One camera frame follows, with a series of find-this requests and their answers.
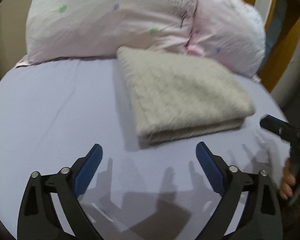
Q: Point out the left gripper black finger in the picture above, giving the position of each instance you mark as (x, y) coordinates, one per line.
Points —
(282, 129)

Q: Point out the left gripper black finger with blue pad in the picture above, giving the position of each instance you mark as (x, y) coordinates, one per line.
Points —
(261, 217)
(38, 218)

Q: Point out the beige cable-knit sweater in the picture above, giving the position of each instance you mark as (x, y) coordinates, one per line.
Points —
(175, 97)

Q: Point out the person's right hand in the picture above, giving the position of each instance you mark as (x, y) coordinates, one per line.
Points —
(287, 181)

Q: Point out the lavender bed sheet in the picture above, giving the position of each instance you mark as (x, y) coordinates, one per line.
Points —
(53, 113)

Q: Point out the wooden headboard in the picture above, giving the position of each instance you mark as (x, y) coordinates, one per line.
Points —
(282, 25)

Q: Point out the pink floral pillow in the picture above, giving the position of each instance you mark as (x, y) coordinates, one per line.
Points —
(228, 31)

